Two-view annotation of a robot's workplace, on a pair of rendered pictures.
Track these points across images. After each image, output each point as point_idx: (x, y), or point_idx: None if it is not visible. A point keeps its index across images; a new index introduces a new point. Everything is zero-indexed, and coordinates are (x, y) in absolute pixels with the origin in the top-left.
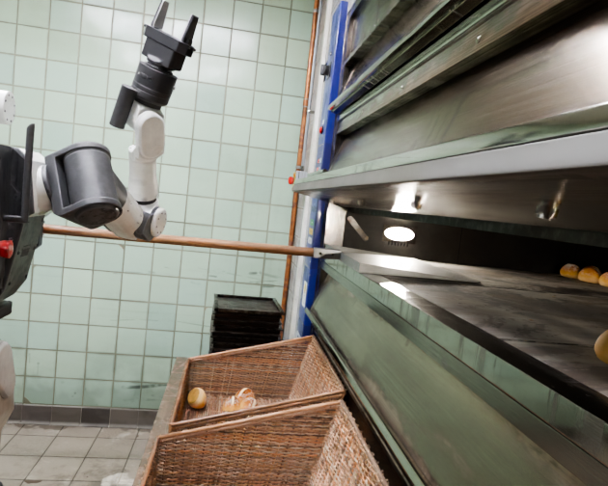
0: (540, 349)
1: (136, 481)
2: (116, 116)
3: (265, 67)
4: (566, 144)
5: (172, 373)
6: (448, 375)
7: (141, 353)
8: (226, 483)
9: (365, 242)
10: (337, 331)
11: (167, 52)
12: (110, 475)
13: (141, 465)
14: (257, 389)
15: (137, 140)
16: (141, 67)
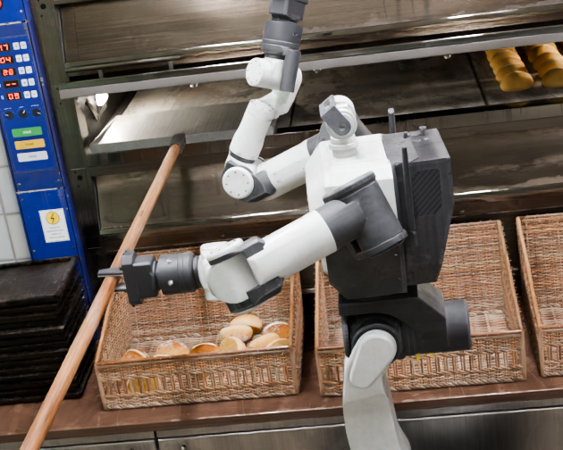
0: (499, 99)
1: (303, 408)
2: (295, 81)
3: None
4: None
5: (16, 432)
6: (458, 141)
7: None
8: (306, 364)
9: (94, 122)
10: (239, 204)
11: (302, 7)
12: None
13: (273, 411)
14: (122, 348)
15: (293, 95)
16: (297, 29)
